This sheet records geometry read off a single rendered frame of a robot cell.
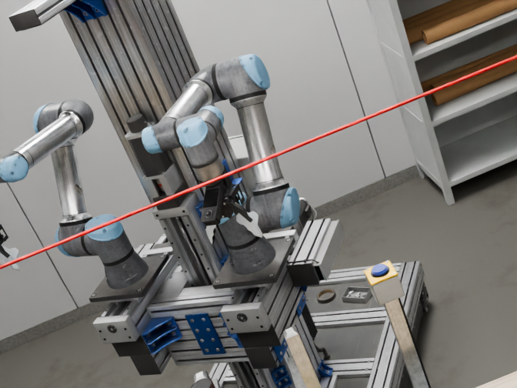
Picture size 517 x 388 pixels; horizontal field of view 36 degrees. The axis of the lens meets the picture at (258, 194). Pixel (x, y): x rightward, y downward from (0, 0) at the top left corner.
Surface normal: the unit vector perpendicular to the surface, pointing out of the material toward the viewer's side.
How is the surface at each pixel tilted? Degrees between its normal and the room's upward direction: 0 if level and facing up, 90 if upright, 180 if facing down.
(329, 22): 90
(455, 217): 0
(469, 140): 0
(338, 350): 0
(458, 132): 90
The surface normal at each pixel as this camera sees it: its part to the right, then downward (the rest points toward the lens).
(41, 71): 0.18, 0.38
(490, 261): -0.34, -0.84
